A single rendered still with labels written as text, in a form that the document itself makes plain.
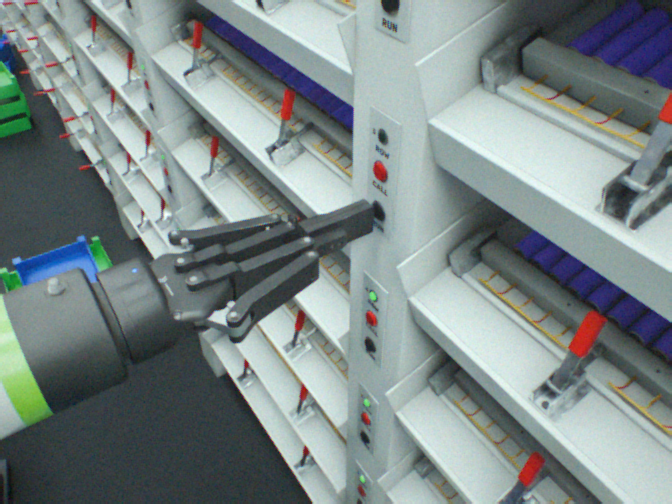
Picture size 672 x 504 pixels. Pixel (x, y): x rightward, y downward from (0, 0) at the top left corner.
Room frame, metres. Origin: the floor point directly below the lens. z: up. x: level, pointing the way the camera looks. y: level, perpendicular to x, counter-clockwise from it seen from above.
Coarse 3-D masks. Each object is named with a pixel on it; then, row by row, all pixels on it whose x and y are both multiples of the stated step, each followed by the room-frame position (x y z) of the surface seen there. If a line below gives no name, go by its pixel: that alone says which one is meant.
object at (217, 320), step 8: (232, 304) 0.31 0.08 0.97; (216, 312) 0.31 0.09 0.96; (224, 312) 0.31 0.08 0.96; (208, 320) 0.30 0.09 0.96; (216, 320) 0.30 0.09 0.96; (224, 320) 0.30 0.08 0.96; (248, 320) 0.30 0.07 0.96; (216, 328) 0.30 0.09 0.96; (224, 328) 0.29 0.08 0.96; (232, 328) 0.29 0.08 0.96; (240, 328) 0.29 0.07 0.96; (232, 336) 0.29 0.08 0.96
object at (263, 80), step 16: (192, 32) 0.99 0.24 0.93; (208, 32) 0.95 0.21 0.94; (208, 48) 0.93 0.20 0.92; (224, 48) 0.89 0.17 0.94; (240, 64) 0.83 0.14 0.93; (256, 64) 0.82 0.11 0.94; (256, 80) 0.79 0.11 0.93; (272, 80) 0.77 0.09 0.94; (272, 96) 0.76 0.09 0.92; (304, 112) 0.68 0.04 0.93; (320, 112) 0.68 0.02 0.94; (320, 128) 0.65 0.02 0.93; (336, 128) 0.64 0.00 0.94; (320, 144) 0.63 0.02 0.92; (336, 144) 0.62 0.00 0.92; (352, 144) 0.60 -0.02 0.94; (336, 160) 0.60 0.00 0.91; (352, 160) 0.60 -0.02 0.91; (352, 176) 0.57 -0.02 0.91
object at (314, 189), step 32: (192, 0) 1.03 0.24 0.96; (160, 32) 1.00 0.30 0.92; (160, 64) 0.95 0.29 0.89; (224, 64) 0.89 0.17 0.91; (192, 96) 0.83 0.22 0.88; (224, 96) 0.81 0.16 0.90; (256, 96) 0.79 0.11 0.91; (224, 128) 0.75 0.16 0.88; (256, 128) 0.71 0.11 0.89; (256, 160) 0.67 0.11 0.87; (288, 192) 0.60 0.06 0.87; (320, 192) 0.57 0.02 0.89
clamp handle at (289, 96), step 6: (288, 90) 0.65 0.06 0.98; (288, 96) 0.64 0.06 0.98; (294, 96) 0.65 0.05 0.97; (288, 102) 0.64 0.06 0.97; (282, 108) 0.65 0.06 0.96; (288, 108) 0.64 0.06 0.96; (282, 114) 0.64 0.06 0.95; (288, 114) 0.64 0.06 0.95; (282, 120) 0.64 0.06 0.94; (282, 126) 0.64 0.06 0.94; (282, 132) 0.64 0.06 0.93; (282, 138) 0.64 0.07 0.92; (282, 144) 0.64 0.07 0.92
